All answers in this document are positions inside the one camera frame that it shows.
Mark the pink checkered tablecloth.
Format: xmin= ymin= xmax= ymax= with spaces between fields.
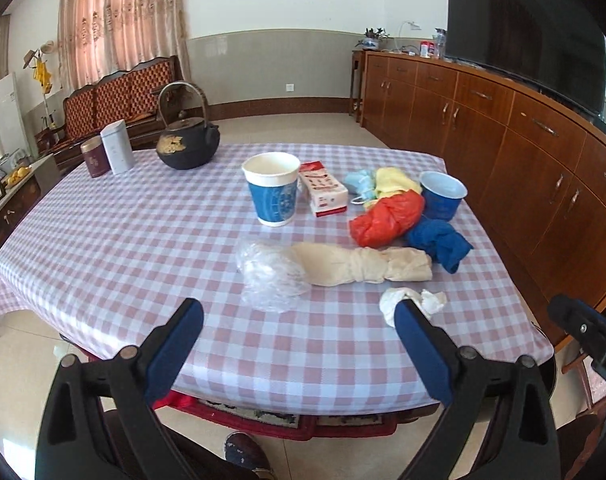
xmin=0 ymin=142 xmax=554 ymax=418

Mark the light blue face mask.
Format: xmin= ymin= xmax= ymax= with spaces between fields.
xmin=344 ymin=169 xmax=381 ymax=207

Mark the clear glass jug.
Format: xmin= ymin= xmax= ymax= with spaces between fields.
xmin=431 ymin=27 xmax=449 ymax=61

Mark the white standing air conditioner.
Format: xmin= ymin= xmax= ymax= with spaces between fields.
xmin=0 ymin=72 xmax=31 ymax=158

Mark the red plastic bag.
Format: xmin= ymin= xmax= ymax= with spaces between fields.
xmin=349 ymin=191 xmax=426 ymax=248

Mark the wooden sofa bench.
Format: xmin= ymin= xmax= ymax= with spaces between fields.
xmin=35 ymin=55 xmax=209 ymax=171

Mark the low wooden sideboard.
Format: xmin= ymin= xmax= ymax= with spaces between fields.
xmin=0 ymin=155 xmax=61 ymax=271

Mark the dark red tin canister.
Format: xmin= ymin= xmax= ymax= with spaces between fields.
xmin=80 ymin=136 xmax=110 ymax=179

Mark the red and white carton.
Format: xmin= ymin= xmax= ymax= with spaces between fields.
xmin=298 ymin=160 xmax=350 ymax=218

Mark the beige knotted cloth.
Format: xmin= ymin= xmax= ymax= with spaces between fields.
xmin=288 ymin=241 xmax=434 ymax=288

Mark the coat rack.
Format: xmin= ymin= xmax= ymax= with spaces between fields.
xmin=23 ymin=40 xmax=58 ymax=131

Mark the yellow cloth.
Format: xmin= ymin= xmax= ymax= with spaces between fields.
xmin=373 ymin=166 xmax=423 ymax=201

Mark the white desk lamp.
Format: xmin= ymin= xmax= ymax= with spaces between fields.
xmin=395 ymin=20 xmax=421 ymax=53

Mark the black cast iron teapot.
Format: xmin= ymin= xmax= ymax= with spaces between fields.
xmin=155 ymin=81 xmax=220 ymax=171

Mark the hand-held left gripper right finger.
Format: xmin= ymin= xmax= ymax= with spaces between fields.
xmin=393 ymin=299 xmax=560 ymax=480

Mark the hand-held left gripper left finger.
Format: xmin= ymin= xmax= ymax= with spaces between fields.
xmin=35 ymin=297 xmax=205 ymax=480

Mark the long wooden cabinet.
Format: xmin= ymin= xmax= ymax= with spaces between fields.
xmin=360 ymin=49 xmax=606 ymax=321

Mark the potted plant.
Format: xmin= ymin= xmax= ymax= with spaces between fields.
xmin=360 ymin=27 xmax=389 ymax=52

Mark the clear plastic bag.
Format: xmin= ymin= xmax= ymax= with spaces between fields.
xmin=234 ymin=240 xmax=314 ymax=313

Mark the yellow garment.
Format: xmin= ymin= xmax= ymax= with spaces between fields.
xmin=32 ymin=59 xmax=54 ymax=95

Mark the red patterned rug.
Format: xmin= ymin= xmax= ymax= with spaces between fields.
xmin=153 ymin=392 xmax=439 ymax=442

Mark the white tin box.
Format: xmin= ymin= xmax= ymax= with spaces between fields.
xmin=100 ymin=120 xmax=135 ymax=176

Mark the black flat television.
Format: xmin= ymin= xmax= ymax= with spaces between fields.
xmin=443 ymin=0 xmax=606 ymax=116

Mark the wooden chair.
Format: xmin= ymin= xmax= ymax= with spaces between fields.
xmin=558 ymin=340 xmax=606 ymax=416

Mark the white tissue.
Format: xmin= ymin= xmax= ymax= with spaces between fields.
xmin=379 ymin=286 xmax=448 ymax=328

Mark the blue and white paper cup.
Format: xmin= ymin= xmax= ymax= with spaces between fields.
xmin=241 ymin=152 xmax=302 ymax=228

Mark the blue knitted cloth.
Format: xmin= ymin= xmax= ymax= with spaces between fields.
xmin=403 ymin=217 xmax=474 ymax=275

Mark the dark speckled shoe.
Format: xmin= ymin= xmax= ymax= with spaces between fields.
xmin=224 ymin=431 xmax=274 ymax=476

